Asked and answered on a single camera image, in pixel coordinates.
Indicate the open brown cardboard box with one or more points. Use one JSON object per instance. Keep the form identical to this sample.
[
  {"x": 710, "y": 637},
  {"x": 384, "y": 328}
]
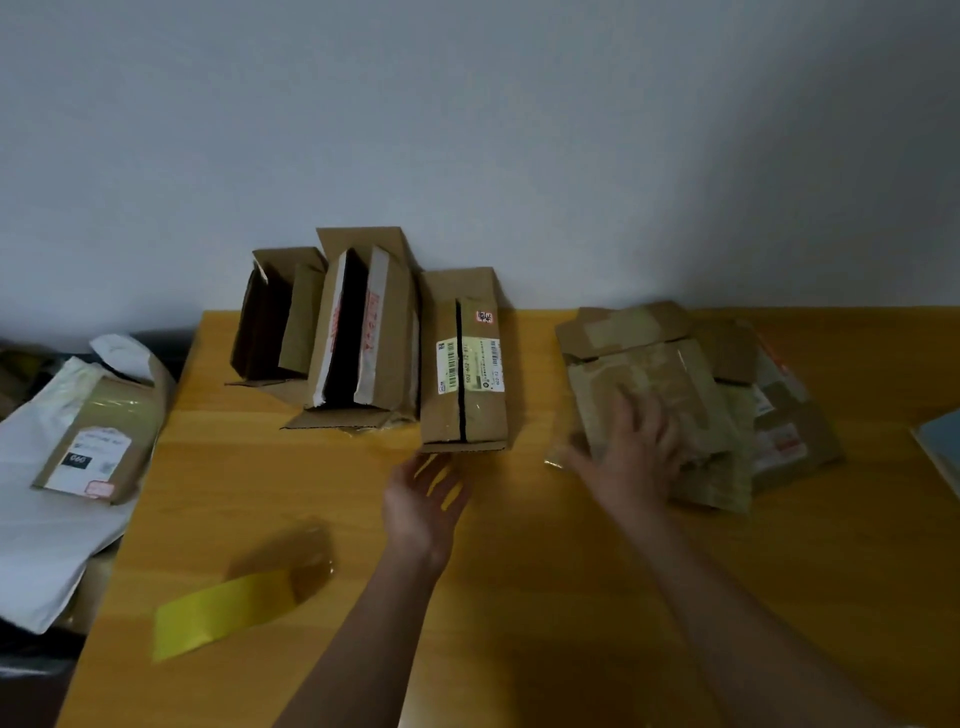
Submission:
[{"x": 274, "y": 322}]

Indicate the sealed cardboard box with labels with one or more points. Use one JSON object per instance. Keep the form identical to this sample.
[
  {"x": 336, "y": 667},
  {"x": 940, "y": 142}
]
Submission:
[{"x": 465, "y": 360}]

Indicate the yellow tape strip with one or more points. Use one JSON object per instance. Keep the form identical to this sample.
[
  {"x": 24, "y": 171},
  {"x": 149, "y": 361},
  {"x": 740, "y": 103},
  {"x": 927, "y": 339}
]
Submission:
[{"x": 221, "y": 611}]

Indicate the person's right thumb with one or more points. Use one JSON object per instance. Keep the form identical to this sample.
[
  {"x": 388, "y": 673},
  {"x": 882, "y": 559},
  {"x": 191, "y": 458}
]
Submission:
[{"x": 581, "y": 459}]

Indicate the flattened cardboard sheet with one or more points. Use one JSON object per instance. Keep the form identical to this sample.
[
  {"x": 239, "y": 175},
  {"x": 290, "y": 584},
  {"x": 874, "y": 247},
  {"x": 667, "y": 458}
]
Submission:
[{"x": 724, "y": 480}]

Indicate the taped cardboard box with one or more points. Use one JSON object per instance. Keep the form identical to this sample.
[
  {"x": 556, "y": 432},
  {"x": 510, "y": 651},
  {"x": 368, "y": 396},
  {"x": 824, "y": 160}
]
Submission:
[{"x": 675, "y": 375}]

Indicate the person's right forearm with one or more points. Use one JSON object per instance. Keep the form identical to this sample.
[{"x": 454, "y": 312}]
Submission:
[{"x": 720, "y": 622}]

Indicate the person's right hand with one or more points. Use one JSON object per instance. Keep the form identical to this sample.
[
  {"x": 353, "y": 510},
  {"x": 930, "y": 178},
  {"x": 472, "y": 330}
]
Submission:
[{"x": 634, "y": 472}]

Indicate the pale blue book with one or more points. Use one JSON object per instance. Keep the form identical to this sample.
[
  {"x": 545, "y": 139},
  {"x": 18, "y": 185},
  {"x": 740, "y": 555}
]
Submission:
[{"x": 941, "y": 450}]

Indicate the cardboard parcel with white label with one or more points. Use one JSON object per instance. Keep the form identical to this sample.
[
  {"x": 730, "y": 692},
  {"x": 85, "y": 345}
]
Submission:
[{"x": 101, "y": 442}]

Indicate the open cardboard box white flaps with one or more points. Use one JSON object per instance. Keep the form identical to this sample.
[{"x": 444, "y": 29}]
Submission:
[{"x": 375, "y": 337}]

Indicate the person's left hand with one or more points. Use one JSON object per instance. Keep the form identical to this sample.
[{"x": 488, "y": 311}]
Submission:
[{"x": 416, "y": 510}]

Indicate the person's left fingers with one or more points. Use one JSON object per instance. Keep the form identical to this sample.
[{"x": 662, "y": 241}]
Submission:
[{"x": 431, "y": 476}]

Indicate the flattened cardboard with red label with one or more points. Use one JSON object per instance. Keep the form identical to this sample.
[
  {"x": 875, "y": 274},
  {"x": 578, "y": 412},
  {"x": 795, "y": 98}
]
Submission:
[{"x": 787, "y": 427}]

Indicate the flattened brown cardboard box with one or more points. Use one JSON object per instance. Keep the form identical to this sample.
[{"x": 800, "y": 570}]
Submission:
[{"x": 630, "y": 326}]

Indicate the clear tape roll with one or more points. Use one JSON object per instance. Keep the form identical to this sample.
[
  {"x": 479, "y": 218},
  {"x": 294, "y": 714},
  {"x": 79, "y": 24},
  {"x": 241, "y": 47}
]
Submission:
[{"x": 300, "y": 559}]

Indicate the white plastic mailer bag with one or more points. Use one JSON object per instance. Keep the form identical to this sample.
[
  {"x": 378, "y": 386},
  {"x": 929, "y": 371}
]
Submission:
[{"x": 45, "y": 540}]

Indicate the person's left forearm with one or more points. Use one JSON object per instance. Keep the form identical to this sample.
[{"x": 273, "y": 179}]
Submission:
[{"x": 367, "y": 645}]

